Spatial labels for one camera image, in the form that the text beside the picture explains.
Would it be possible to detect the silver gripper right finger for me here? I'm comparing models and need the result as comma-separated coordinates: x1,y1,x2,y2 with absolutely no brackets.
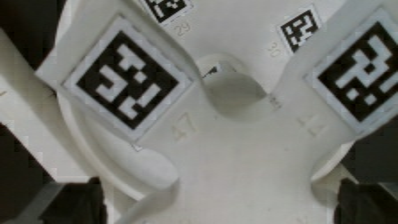
335,178,398,224

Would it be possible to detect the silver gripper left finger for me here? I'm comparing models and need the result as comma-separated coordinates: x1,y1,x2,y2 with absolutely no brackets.
12,177,109,224

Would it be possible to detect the white cross-shaped table base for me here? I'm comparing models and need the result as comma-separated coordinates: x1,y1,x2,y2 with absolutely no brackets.
38,0,398,224

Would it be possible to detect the white cylindrical table leg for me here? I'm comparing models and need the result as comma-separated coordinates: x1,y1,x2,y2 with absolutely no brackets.
196,53,267,117

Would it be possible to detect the white round table top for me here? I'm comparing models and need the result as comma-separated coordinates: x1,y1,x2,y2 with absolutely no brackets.
0,0,370,224

